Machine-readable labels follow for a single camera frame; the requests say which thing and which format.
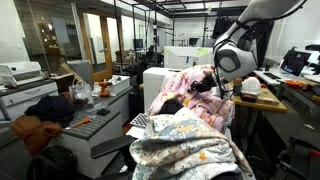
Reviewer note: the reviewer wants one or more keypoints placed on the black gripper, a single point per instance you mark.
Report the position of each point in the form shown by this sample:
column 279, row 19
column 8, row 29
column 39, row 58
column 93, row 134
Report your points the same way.
column 202, row 86

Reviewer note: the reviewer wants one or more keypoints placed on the pink patterned fleece blanket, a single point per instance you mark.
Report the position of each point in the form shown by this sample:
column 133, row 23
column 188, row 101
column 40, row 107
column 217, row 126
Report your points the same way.
column 216, row 111

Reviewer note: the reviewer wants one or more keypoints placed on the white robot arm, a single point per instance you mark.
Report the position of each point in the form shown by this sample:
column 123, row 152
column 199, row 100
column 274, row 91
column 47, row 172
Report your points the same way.
column 230, row 59

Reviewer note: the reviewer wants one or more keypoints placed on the white hard hat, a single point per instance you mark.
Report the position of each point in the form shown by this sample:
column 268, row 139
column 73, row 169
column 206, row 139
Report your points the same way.
column 251, row 85

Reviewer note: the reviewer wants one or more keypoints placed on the large white cardboard box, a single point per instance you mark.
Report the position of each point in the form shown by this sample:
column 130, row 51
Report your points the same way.
column 154, row 79

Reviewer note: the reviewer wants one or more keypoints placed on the wooden table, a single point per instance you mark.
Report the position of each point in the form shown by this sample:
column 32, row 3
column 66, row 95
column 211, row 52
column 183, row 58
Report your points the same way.
column 266, row 100

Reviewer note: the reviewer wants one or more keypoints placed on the floral quilt blanket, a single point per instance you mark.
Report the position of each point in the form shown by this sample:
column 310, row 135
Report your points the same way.
column 181, row 146

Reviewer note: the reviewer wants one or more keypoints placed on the open laptop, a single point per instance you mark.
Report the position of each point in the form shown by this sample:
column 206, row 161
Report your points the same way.
column 292, row 65

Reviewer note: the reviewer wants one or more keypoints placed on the white cabinet with grey mat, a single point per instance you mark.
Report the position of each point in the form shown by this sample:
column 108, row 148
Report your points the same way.
column 81, row 139

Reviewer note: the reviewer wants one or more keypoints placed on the clear plastic bag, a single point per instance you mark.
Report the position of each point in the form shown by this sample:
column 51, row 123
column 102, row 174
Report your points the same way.
column 81, row 96

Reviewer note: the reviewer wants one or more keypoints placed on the dark navy garment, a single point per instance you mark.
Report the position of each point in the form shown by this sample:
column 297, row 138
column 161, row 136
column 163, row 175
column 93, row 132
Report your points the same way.
column 53, row 109

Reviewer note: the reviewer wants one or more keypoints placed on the black backpack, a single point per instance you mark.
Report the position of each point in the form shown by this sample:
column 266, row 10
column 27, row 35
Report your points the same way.
column 53, row 163

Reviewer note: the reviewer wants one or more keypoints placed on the brown jacket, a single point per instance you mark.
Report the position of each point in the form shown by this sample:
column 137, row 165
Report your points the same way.
column 35, row 133

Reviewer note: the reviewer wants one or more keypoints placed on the white printer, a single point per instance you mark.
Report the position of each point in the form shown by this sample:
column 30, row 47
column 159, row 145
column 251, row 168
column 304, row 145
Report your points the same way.
column 19, row 73

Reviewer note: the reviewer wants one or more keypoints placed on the orange cordless drill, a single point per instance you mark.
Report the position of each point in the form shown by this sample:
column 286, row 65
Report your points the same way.
column 104, row 92

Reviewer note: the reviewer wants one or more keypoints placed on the orange handled tool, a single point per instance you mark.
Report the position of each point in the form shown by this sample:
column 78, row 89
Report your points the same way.
column 84, row 121

